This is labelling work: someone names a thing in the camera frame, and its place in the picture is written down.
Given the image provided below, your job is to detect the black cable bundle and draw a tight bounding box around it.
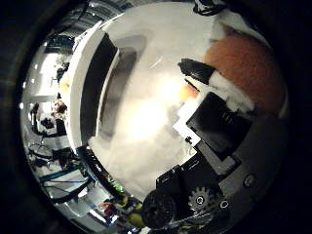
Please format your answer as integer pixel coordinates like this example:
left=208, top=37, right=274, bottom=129
left=40, top=176, right=94, bottom=205

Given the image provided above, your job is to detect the yellow-green chair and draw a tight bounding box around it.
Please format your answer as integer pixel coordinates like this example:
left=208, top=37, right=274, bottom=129
left=116, top=194, right=145, bottom=228

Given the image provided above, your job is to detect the white container box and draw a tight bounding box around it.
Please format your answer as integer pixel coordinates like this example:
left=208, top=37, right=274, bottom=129
left=68, top=28, right=140, bottom=151

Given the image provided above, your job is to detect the orange fox plush toy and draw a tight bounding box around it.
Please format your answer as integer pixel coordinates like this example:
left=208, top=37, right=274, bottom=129
left=177, top=12, right=291, bottom=117

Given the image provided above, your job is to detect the black looped cable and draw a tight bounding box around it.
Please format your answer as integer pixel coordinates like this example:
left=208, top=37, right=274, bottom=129
left=193, top=0, right=227, bottom=17

